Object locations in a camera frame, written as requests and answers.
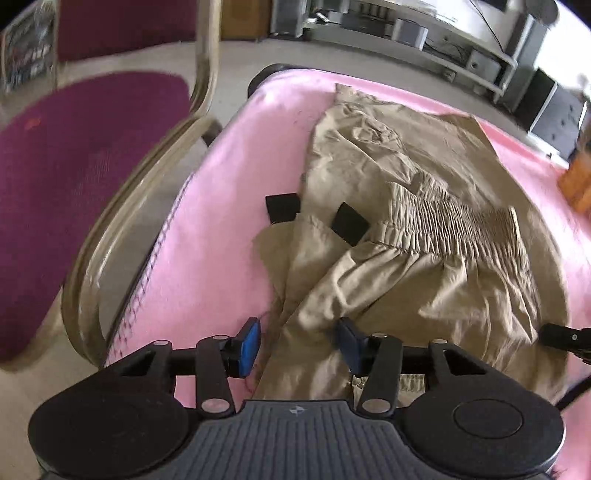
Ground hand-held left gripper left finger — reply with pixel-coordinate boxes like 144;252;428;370
119;318;262;415

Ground round grey fan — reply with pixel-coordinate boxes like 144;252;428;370
526;0;559;24

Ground white tv stand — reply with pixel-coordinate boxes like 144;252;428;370
270;0;519;103

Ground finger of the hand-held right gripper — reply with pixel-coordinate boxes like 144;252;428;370
539;323;591;363

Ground silver media box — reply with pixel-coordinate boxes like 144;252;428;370
392;18;428;51

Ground printed poster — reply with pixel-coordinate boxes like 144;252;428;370
0;0;59;95

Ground khaki pants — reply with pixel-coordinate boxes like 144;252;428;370
252;83;571;407

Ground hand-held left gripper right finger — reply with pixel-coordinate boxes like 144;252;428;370
335;318;486;415

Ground pink blanket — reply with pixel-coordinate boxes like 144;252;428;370
104;68;591;480

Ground grey drawer cabinet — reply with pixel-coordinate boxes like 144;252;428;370
530;87;588;160

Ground maroon chair with beige frame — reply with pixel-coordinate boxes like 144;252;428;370
0;0;225;374

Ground orange plush toy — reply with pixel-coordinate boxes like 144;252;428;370
556;150;591;214

